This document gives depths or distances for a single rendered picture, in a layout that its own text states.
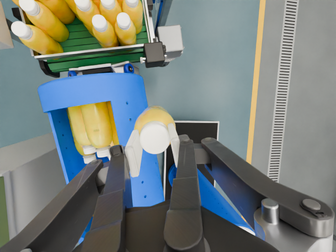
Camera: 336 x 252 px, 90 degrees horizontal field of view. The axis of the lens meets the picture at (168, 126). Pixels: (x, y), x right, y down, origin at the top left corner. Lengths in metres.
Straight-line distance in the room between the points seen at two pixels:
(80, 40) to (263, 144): 1.94
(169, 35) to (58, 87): 0.55
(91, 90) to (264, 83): 1.89
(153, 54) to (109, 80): 0.28
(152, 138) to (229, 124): 1.70
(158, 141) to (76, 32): 0.67
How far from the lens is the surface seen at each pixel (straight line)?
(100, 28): 0.60
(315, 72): 2.55
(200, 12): 1.94
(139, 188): 0.48
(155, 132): 0.21
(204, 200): 1.03
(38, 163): 1.03
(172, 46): 0.83
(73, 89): 0.43
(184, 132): 1.56
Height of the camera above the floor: 1.64
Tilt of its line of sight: 78 degrees down
